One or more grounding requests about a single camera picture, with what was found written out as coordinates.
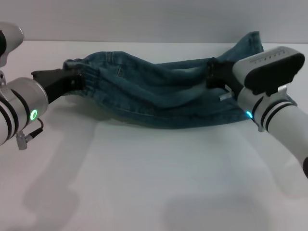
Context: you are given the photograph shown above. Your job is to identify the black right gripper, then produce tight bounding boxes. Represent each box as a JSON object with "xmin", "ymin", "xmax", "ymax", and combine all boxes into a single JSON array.
[{"xmin": 206, "ymin": 59, "xmax": 244, "ymax": 94}]

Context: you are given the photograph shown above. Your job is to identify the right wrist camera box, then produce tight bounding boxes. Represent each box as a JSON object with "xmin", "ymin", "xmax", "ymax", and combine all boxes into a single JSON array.
[{"xmin": 231, "ymin": 46, "xmax": 306, "ymax": 97}]

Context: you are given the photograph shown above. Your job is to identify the blue denim shorts with embroidery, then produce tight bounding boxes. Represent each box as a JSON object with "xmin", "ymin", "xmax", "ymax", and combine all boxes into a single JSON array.
[{"xmin": 63, "ymin": 30, "xmax": 265, "ymax": 130}]

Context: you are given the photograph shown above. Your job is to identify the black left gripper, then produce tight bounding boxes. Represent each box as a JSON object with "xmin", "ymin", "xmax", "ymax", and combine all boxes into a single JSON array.
[{"xmin": 30, "ymin": 68, "xmax": 85, "ymax": 104}]

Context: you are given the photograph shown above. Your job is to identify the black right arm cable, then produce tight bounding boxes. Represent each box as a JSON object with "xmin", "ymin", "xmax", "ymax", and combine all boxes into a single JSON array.
[{"xmin": 218, "ymin": 92, "xmax": 233, "ymax": 102}]

